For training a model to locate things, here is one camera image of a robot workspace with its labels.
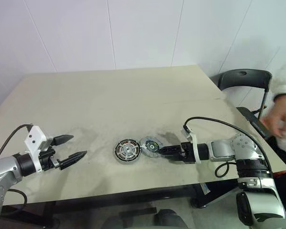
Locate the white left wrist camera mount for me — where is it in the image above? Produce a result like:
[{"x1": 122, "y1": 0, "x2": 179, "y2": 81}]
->
[{"x1": 23, "y1": 125, "x2": 48, "y2": 174}]

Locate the black table frame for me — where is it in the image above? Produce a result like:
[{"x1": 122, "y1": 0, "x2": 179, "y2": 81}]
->
[{"x1": 1, "y1": 180, "x2": 240, "y2": 224}]

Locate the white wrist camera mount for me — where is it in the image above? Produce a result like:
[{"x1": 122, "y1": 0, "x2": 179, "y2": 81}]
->
[
  {"x1": 180, "y1": 125, "x2": 203, "y2": 165},
  {"x1": 23, "y1": 125, "x2": 48, "y2": 174}
]

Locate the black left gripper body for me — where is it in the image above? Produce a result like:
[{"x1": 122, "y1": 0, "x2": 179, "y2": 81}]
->
[{"x1": 39, "y1": 146, "x2": 62, "y2": 172}]

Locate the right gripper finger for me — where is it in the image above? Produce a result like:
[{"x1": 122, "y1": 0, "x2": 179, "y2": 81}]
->
[
  {"x1": 159, "y1": 145, "x2": 182, "y2": 156},
  {"x1": 165, "y1": 155, "x2": 184, "y2": 165}
]

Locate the dark rounded shape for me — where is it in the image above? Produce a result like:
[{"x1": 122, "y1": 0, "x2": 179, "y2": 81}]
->
[{"x1": 156, "y1": 208, "x2": 189, "y2": 229}]

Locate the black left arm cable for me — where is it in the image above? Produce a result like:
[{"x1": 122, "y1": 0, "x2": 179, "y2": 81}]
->
[{"x1": 0, "y1": 123, "x2": 33, "y2": 206}]

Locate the grey finned motor end cap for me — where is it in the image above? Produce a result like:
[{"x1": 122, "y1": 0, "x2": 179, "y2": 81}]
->
[{"x1": 139, "y1": 135, "x2": 163, "y2": 158}]

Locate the black flat case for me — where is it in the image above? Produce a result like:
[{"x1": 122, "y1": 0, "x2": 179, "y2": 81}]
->
[{"x1": 249, "y1": 116, "x2": 277, "y2": 138}]

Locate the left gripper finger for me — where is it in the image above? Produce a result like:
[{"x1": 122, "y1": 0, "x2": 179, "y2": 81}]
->
[
  {"x1": 59, "y1": 150, "x2": 88, "y2": 170},
  {"x1": 51, "y1": 135, "x2": 74, "y2": 146}
]

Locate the motor stator with copper windings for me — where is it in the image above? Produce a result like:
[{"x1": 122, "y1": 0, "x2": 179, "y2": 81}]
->
[{"x1": 113, "y1": 139, "x2": 143, "y2": 166}]

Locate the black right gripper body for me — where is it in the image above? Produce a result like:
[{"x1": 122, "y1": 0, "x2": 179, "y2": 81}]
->
[{"x1": 180, "y1": 142, "x2": 196, "y2": 165}]

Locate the person's bare hand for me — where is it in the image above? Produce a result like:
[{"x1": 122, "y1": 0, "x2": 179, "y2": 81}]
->
[{"x1": 263, "y1": 94, "x2": 286, "y2": 138}]

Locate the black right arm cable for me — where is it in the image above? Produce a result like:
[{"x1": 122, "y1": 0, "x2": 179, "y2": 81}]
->
[{"x1": 183, "y1": 116, "x2": 275, "y2": 179}]

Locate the black folding chair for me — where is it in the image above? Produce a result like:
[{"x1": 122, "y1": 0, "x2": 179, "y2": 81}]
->
[{"x1": 209, "y1": 69, "x2": 285, "y2": 138}]

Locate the silver spoked motor rotor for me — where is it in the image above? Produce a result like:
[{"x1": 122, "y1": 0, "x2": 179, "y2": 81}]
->
[{"x1": 114, "y1": 140, "x2": 141, "y2": 160}]

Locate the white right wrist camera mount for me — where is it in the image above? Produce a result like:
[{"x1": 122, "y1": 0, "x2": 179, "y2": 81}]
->
[{"x1": 180, "y1": 125, "x2": 203, "y2": 165}]

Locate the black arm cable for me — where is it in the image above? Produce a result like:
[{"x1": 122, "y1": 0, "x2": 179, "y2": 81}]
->
[
  {"x1": 183, "y1": 116, "x2": 275, "y2": 179},
  {"x1": 0, "y1": 123, "x2": 33, "y2": 206}
]

